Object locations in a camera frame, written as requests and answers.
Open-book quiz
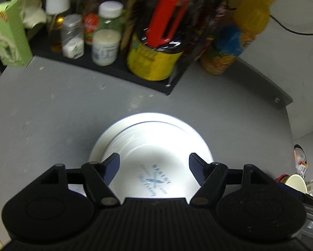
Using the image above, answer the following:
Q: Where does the black spice rack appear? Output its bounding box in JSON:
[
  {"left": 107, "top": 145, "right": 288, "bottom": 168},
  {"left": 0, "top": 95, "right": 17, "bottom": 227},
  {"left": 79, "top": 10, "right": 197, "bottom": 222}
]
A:
[{"left": 28, "top": 0, "right": 239, "bottom": 96}]

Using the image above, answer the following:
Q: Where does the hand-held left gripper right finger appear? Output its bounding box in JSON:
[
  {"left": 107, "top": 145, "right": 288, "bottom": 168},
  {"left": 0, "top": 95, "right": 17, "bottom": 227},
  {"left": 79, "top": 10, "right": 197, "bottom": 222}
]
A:
[{"left": 189, "top": 152, "right": 273, "bottom": 206}]

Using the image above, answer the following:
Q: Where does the clear spice jar silver lid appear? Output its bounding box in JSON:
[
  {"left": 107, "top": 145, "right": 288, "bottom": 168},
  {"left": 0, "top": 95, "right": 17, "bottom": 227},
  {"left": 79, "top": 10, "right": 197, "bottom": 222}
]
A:
[{"left": 60, "top": 14, "right": 84, "bottom": 59}]

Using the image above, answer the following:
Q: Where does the light green carton box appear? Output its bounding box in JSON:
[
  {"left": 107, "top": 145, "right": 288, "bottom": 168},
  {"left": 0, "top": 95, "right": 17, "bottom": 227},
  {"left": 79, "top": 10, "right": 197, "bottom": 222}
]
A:
[{"left": 0, "top": 0, "right": 34, "bottom": 69}]

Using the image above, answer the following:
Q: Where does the black hanging cable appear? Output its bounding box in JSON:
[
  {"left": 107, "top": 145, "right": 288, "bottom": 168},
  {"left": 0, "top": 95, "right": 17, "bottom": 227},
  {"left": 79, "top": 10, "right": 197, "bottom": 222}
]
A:
[{"left": 270, "top": 14, "right": 313, "bottom": 36}]

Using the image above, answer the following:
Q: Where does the green jar white lid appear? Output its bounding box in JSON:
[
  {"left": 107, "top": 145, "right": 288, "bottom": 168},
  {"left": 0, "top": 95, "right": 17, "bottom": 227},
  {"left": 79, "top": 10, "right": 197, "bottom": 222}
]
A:
[{"left": 97, "top": 1, "right": 124, "bottom": 33}]

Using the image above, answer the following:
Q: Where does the red snack packet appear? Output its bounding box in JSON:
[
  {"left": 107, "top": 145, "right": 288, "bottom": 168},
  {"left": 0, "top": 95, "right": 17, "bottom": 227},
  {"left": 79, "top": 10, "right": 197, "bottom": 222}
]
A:
[{"left": 192, "top": 4, "right": 226, "bottom": 62}]

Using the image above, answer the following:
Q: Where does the pale crumpled bag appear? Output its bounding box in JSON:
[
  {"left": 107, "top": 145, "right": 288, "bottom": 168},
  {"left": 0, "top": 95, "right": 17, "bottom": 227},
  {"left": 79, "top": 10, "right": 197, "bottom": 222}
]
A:
[{"left": 17, "top": 0, "right": 47, "bottom": 29}]

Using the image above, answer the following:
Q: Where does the orange juice bottle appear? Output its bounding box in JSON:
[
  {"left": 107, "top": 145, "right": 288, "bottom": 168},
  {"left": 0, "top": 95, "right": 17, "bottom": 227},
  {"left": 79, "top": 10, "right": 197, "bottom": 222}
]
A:
[{"left": 200, "top": 0, "right": 276, "bottom": 76}]

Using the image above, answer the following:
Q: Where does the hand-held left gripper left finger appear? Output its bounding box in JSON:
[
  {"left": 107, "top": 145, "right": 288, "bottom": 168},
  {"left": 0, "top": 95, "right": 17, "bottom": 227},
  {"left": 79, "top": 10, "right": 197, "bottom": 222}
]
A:
[{"left": 40, "top": 152, "right": 121, "bottom": 207}]

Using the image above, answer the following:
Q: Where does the dark jug red handle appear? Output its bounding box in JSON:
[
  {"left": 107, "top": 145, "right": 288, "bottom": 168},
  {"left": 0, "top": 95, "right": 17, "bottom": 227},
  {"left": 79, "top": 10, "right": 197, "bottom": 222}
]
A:
[{"left": 126, "top": 0, "right": 191, "bottom": 82}]

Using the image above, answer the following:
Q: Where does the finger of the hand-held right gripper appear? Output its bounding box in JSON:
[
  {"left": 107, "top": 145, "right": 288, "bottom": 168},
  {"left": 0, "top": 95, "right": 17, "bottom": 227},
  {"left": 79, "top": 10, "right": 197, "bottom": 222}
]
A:
[{"left": 278, "top": 182, "right": 307, "bottom": 196}]

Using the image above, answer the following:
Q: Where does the red label jar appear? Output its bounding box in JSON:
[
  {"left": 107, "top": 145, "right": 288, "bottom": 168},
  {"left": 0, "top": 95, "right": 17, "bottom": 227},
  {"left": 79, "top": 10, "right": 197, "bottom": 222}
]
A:
[{"left": 83, "top": 13, "right": 100, "bottom": 46}]

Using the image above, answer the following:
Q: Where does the small white plate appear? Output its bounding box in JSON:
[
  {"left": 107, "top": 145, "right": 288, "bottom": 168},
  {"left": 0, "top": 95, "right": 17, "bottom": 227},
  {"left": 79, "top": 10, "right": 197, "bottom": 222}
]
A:
[{"left": 101, "top": 122, "right": 202, "bottom": 198}]

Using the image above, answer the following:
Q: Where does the large printed white plate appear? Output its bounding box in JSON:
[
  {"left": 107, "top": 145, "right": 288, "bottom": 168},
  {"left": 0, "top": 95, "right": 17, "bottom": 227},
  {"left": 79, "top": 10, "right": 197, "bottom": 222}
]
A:
[{"left": 88, "top": 112, "right": 214, "bottom": 197}]

